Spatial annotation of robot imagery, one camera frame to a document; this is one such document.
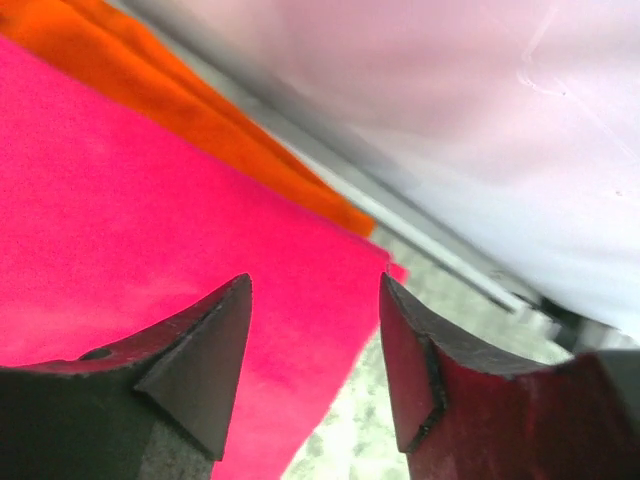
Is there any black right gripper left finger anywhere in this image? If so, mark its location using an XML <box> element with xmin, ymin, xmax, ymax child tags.
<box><xmin>1</xmin><ymin>274</ymin><xmax>252</xmax><ymax>479</ymax></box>

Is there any folded orange t shirt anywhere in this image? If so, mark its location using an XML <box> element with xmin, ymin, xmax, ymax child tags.
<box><xmin>1</xmin><ymin>0</ymin><xmax>375</xmax><ymax>237</ymax></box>

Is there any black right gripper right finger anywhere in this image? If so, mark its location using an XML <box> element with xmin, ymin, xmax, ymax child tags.
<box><xmin>379</xmin><ymin>275</ymin><xmax>639</xmax><ymax>479</ymax></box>

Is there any pink t shirt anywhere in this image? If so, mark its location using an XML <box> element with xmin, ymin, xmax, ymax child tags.
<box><xmin>1</xmin><ymin>40</ymin><xmax>404</xmax><ymax>479</ymax></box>

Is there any aluminium right table rail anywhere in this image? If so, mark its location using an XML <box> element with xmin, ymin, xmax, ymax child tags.
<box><xmin>114</xmin><ymin>1</ymin><xmax>542</xmax><ymax>313</ymax></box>

